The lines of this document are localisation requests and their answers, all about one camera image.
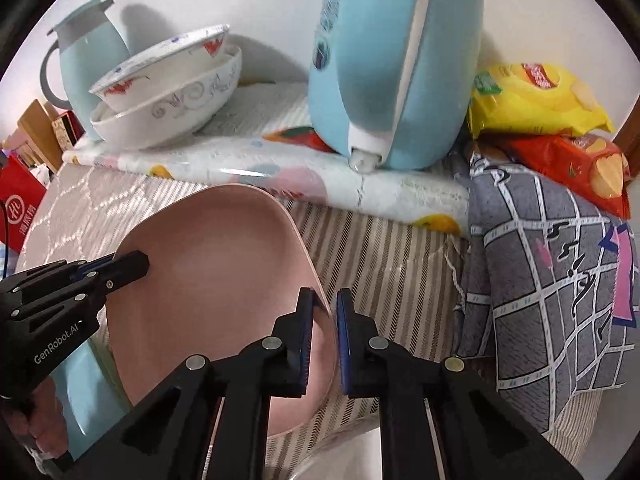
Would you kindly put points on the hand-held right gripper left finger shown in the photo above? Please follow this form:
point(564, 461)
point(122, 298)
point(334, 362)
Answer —
point(304, 345)

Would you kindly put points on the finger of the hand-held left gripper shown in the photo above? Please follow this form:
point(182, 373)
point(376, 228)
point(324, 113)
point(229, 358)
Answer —
point(127, 267)
point(92, 266)

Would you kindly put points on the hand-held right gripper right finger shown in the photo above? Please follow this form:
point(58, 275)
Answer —
point(344, 345)

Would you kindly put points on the light teal plate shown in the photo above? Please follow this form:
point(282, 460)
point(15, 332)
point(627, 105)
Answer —
point(85, 390)

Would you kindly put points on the pink plate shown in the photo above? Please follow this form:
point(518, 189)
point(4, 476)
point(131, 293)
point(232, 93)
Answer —
point(215, 270)

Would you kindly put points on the plain white bowl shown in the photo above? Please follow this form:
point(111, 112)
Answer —
point(345, 455)

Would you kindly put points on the person's left hand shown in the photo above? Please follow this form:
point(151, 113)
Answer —
point(47, 412)

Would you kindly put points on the striped quilt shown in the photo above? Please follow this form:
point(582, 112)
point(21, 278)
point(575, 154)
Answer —
point(390, 270)

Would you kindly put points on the red paper bag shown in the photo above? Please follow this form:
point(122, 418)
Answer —
point(20, 200)

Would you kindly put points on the patterned book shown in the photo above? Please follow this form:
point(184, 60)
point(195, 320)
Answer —
point(65, 130)

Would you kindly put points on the wooden furniture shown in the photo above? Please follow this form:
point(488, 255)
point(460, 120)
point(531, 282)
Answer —
point(35, 125)

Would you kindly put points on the fruit print mat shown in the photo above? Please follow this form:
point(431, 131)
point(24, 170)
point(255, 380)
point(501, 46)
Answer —
point(250, 170)

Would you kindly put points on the white bowl with grey scrolls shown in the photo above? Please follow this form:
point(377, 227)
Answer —
point(175, 115)

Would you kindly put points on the white bowl with red print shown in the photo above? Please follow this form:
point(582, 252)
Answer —
point(150, 80)

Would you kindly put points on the light blue thermos jug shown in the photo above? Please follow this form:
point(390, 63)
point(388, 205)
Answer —
point(85, 60)

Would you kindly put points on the grey plaid cloth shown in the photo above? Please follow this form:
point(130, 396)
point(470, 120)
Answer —
point(540, 270)

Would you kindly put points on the light blue electric kettle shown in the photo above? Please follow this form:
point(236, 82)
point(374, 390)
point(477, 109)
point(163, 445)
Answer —
point(380, 85)

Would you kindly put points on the red chip bag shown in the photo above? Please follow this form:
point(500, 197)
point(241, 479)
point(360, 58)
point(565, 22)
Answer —
point(565, 160)

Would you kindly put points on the yellow chip bag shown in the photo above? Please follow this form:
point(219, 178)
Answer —
point(530, 105)

